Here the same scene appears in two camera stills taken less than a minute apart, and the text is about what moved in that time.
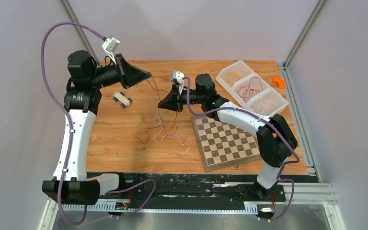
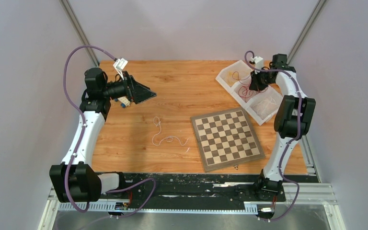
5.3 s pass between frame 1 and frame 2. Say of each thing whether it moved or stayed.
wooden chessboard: stayed
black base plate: stayed
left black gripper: moved
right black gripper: moved
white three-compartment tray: stayed
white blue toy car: stayed
